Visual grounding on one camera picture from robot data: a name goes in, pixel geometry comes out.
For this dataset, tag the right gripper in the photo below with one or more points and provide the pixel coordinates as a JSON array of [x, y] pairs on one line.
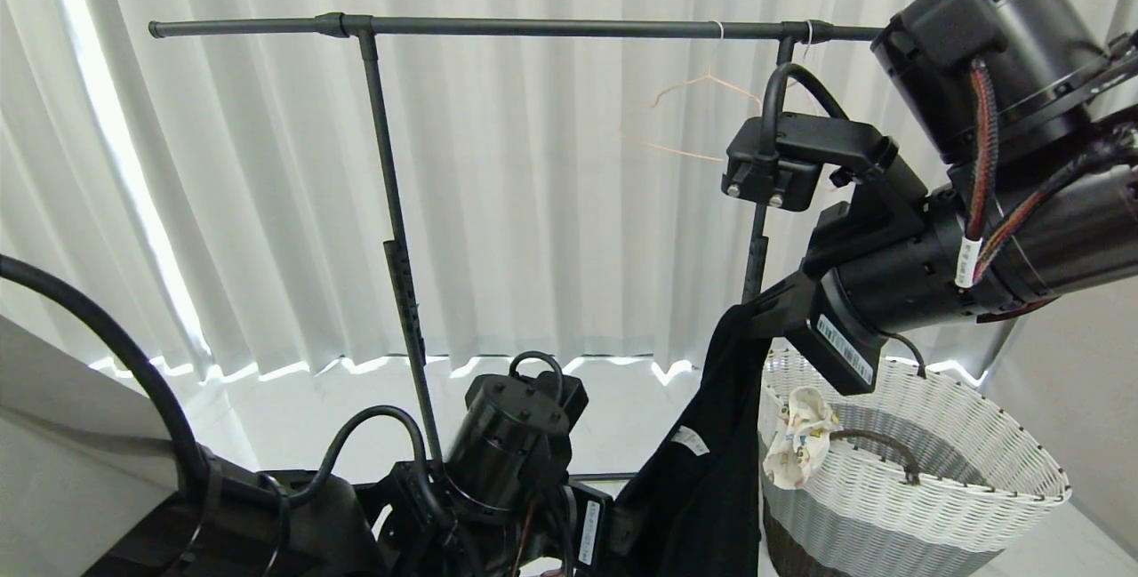
[[898, 284]]

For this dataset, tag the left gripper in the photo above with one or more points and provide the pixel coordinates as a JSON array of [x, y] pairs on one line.
[[591, 532]]

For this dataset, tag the black garment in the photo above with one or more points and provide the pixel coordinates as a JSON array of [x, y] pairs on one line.
[[711, 488]]

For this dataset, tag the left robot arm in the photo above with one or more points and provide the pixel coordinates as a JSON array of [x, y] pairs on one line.
[[89, 435]]

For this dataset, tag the white laundry basket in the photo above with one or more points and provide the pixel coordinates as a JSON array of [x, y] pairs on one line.
[[933, 470]]

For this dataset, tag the black clothes rack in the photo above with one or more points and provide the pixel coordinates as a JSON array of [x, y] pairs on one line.
[[533, 27]]

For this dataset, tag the cream printed garment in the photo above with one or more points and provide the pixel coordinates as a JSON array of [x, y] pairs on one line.
[[800, 439]]

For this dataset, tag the white curtain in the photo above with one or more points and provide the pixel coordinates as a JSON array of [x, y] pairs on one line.
[[533, 204]]

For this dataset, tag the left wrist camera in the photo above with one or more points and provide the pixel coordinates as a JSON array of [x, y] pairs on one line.
[[569, 395]]

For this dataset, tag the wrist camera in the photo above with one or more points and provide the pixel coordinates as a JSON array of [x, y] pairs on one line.
[[569, 395], [773, 168]]

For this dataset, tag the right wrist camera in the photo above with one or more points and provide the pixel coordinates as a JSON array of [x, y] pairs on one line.
[[773, 168]]

